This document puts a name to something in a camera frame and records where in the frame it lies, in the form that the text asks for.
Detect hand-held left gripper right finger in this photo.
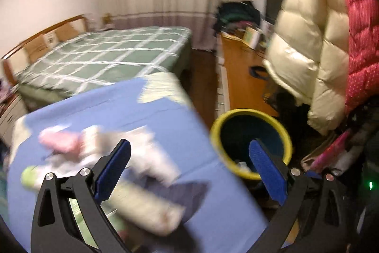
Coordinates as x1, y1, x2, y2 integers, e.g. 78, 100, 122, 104
249, 139, 360, 253

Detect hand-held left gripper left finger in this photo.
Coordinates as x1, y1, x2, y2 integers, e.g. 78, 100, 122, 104
31, 139, 132, 253

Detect dark bin with yellow rim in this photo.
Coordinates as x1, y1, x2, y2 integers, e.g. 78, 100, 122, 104
210, 109, 293, 181

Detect clear green plastic cup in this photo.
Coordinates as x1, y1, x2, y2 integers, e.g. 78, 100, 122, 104
21, 166, 40, 189

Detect long white box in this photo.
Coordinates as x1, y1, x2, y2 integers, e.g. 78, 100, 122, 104
114, 182, 181, 234

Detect pink floral cloth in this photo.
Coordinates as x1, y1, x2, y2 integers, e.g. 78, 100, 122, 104
311, 129, 353, 170

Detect pink soft item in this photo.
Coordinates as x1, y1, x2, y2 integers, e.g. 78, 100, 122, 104
38, 127, 82, 153

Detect blue sheet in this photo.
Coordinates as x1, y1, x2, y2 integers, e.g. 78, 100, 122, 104
6, 72, 268, 253

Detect wooden desk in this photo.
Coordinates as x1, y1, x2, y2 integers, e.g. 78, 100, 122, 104
216, 32, 279, 120

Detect bed with green plaid cover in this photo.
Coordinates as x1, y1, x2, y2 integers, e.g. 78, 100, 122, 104
15, 26, 193, 105

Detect open box on desk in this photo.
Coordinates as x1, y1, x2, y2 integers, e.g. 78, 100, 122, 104
243, 26, 265, 50

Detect cream puffer jacket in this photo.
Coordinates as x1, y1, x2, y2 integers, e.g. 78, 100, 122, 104
263, 0, 350, 135

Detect wooden headboard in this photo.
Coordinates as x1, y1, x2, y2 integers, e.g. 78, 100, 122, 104
1, 15, 89, 84

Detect pile of dark clothes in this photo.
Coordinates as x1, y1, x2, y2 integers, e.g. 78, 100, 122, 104
215, 0, 262, 34

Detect red puffer jacket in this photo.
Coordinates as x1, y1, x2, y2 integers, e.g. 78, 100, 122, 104
296, 0, 379, 114

